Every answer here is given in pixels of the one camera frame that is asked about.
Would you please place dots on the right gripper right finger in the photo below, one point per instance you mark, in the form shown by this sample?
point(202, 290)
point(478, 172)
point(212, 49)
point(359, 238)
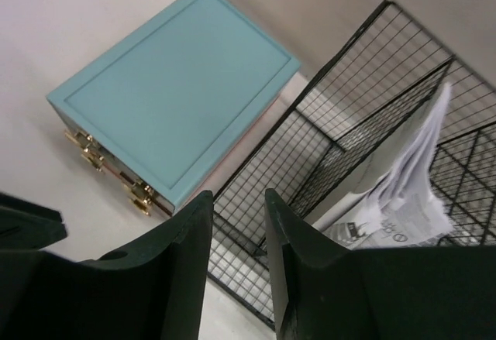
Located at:
point(321, 290)

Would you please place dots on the black wire mesh organizer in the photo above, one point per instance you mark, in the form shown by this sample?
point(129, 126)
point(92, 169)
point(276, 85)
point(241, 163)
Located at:
point(388, 69)

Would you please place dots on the teal drawer box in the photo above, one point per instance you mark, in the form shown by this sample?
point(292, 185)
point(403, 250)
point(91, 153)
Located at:
point(163, 107)

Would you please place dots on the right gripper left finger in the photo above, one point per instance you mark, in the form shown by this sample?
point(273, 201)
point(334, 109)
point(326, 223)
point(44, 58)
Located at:
point(151, 288)

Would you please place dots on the white paper sheets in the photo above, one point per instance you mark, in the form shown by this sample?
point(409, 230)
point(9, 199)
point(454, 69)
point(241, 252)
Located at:
point(388, 200)

